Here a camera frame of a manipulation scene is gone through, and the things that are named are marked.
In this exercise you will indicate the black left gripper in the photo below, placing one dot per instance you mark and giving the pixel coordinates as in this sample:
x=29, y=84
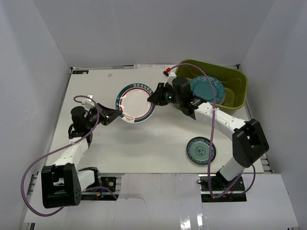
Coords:
x=101, y=115

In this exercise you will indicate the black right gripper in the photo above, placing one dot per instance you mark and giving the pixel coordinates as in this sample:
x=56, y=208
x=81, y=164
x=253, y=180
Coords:
x=158, y=97

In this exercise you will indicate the white green rimmed plate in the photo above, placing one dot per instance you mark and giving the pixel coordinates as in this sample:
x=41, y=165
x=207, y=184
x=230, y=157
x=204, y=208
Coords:
x=132, y=102

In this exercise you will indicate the teal scalloped plate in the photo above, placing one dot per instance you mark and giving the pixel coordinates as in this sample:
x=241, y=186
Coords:
x=205, y=90

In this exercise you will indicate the small blue patterned dish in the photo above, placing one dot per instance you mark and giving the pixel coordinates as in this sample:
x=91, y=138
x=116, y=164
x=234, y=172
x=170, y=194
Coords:
x=197, y=150

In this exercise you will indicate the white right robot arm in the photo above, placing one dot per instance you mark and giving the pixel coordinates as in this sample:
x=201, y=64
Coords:
x=248, y=139

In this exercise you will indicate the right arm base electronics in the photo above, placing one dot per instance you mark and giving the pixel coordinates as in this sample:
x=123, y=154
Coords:
x=233, y=195

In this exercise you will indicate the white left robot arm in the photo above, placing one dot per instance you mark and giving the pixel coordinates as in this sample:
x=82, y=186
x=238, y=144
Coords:
x=62, y=182

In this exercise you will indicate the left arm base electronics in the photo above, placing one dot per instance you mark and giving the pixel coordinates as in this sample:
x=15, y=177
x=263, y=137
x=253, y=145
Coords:
x=107, y=190

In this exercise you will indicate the olive green plastic bin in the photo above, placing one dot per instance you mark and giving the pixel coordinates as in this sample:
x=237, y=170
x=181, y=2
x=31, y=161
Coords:
x=234, y=81

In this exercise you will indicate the white papers at back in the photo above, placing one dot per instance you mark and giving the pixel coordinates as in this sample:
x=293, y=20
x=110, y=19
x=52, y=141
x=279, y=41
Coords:
x=153, y=66

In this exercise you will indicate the black label sticker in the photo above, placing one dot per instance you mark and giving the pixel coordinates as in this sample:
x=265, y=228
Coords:
x=80, y=72

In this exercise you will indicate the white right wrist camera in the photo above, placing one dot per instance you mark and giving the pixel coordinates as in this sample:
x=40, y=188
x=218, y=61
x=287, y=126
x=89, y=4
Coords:
x=170, y=76

